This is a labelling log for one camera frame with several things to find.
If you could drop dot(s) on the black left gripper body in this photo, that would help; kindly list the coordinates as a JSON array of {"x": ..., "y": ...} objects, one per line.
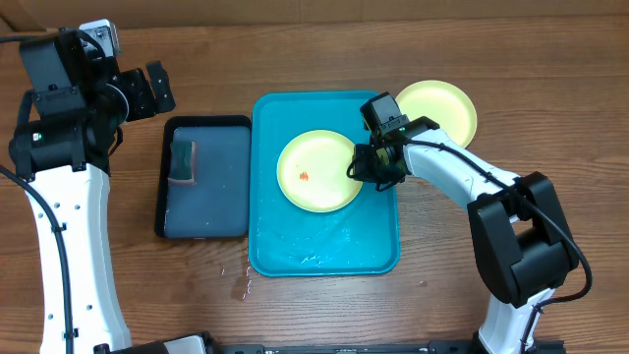
[{"x": 141, "y": 100}]

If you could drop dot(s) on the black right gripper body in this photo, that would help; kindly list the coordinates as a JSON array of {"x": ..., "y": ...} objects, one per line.
[{"x": 369, "y": 167}]

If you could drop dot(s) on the yellow plate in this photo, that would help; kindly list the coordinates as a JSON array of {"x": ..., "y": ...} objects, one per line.
[
  {"x": 443, "y": 103},
  {"x": 312, "y": 171}
]

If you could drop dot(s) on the green orange sponge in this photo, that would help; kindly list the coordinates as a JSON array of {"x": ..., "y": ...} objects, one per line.
[{"x": 183, "y": 163}]

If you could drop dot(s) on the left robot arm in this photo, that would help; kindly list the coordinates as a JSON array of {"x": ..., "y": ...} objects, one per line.
[{"x": 69, "y": 123}]

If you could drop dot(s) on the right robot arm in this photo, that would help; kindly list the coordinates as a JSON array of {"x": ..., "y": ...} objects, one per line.
[{"x": 523, "y": 247}]

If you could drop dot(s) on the teal plastic tray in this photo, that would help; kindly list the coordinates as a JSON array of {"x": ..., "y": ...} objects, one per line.
[{"x": 286, "y": 240}]

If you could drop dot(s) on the black water tray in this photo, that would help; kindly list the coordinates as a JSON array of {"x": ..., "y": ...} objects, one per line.
[{"x": 217, "y": 206}]

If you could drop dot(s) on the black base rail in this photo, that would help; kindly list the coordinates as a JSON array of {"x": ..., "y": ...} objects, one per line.
[{"x": 202, "y": 343}]

